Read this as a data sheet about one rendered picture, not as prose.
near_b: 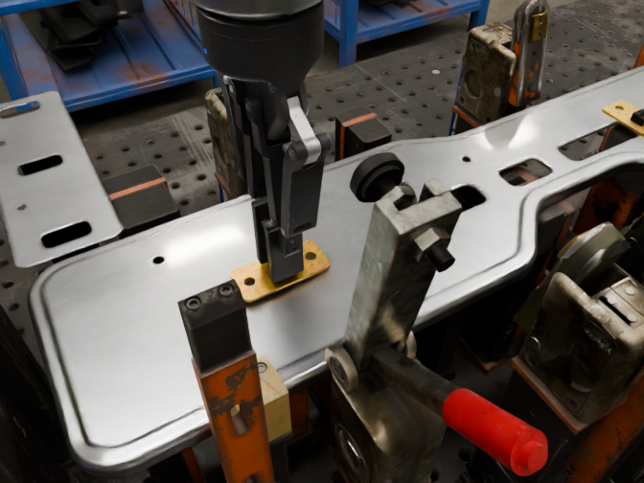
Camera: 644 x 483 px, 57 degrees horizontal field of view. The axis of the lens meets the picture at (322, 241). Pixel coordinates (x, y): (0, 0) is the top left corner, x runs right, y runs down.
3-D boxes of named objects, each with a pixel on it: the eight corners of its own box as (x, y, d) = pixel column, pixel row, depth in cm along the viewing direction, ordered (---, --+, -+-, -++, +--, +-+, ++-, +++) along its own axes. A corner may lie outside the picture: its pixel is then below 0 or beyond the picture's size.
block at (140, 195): (201, 304, 88) (165, 153, 68) (231, 360, 81) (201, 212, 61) (139, 331, 84) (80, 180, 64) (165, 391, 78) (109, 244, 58)
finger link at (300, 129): (287, 56, 37) (330, 88, 33) (293, 128, 40) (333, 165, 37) (252, 65, 36) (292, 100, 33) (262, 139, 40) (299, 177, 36)
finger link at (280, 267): (296, 204, 46) (301, 210, 46) (300, 264, 51) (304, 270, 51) (263, 218, 45) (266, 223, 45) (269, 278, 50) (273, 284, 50)
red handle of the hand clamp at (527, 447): (386, 320, 41) (568, 415, 26) (394, 349, 41) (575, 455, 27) (333, 346, 39) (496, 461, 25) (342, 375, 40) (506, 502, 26)
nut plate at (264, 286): (311, 240, 54) (311, 231, 54) (333, 266, 52) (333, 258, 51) (228, 274, 52) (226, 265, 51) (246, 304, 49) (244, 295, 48)
